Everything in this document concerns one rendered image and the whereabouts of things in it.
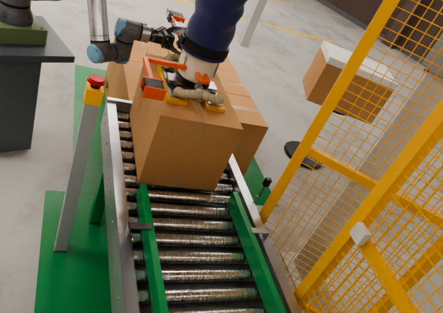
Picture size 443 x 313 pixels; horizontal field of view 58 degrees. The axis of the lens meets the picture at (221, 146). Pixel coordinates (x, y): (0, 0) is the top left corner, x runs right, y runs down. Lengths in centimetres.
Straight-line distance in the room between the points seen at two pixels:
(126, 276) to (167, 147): 60
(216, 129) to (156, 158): 31
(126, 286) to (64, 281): 75
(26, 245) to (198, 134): 109
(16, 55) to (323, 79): 219
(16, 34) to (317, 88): 218
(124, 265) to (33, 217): 101
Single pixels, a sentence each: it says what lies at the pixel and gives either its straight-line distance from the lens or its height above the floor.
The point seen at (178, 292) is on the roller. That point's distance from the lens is 163.
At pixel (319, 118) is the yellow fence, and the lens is 179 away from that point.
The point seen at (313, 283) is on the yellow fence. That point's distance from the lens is 176.
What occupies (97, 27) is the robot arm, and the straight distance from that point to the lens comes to 201.
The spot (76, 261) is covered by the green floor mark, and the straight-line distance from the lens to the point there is 231.
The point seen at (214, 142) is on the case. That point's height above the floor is 86.
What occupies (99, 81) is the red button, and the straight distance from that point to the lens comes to 166.
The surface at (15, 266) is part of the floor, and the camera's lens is 228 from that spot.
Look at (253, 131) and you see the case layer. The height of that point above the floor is 49.
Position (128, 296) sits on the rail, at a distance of 151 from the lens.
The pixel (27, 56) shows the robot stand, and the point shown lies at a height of 75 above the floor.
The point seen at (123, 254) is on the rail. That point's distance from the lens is 161.
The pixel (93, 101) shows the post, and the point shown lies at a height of 95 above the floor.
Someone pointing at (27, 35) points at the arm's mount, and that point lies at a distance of 245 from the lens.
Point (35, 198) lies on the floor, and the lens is 258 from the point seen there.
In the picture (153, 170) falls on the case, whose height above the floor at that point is 64.
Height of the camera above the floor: 184
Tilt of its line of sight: 32 degrees down
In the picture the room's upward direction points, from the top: 24 degrees clockwise
